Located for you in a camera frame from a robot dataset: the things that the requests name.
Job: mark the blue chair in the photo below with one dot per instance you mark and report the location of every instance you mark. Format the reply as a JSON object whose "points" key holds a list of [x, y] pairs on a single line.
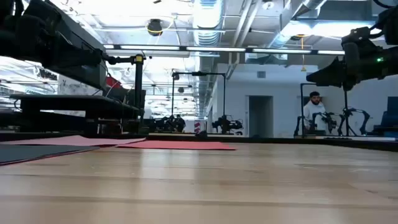
{"points": [[390, 119]]}

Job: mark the red box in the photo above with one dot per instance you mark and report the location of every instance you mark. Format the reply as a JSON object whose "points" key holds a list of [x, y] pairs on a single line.
{"points": [[112, 82]]}

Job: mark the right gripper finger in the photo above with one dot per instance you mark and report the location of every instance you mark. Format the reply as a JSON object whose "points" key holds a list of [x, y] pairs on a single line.
{"points": [[329, 76]]}

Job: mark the silver air duct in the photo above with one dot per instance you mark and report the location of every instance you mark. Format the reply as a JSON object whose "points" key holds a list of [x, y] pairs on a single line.
{"points": [[207, 18]]}

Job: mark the red white striped post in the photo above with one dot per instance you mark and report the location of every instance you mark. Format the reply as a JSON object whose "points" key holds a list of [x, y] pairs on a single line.
{"points": [[197, 127]]}

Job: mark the black pole with yellow label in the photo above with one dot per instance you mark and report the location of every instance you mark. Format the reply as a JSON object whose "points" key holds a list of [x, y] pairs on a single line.
{"points": [[139, 93]]}

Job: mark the dark doorway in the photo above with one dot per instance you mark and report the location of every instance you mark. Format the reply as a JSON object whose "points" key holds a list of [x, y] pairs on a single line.
{"points": [[261, 118]]}

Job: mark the wall air vent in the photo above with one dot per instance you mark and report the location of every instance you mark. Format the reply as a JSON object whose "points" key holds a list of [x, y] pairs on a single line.
{"points": [[261, 74]]}

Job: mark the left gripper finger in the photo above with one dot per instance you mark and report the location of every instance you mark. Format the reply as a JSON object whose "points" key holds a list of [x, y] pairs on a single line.
{"points": [[88, 57]]}

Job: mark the person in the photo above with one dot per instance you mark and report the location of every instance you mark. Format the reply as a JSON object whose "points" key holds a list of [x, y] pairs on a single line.
{"points": [[314, 112]]}

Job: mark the pink paper sheet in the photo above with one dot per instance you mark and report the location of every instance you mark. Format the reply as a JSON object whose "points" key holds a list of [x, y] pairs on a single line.
{"points": [[71, 140]]}

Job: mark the desk with black frame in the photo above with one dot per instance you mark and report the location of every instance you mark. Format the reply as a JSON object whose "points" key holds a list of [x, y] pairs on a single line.
{"points": [[77, 101]]}

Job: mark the black ceiling speaker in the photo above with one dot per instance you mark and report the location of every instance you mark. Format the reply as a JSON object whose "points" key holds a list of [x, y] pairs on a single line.
{"points": [[155, 27]]}

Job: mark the red paper sheet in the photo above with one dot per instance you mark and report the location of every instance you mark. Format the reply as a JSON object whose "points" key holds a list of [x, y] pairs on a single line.
{"points": [[177, 145]]}

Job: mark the black camera stand frame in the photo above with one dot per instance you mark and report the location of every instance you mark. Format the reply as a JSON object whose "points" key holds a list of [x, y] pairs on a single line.
{"points": [[199, 73], [301, 105]]}

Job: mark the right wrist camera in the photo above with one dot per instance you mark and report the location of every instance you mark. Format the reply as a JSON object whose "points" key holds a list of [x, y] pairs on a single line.
{"points": [[360, 35]]}

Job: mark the black paper sheet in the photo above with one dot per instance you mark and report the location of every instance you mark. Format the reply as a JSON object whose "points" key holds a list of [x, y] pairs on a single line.
{"points": [[34, 153]]}

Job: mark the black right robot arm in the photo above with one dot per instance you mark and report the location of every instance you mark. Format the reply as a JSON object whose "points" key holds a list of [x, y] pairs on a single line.
{"points": [[388, 63]]}

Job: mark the long ceiling light bar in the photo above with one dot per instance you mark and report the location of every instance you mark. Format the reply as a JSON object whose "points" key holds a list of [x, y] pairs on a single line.
{"points": [[214, 49]]}

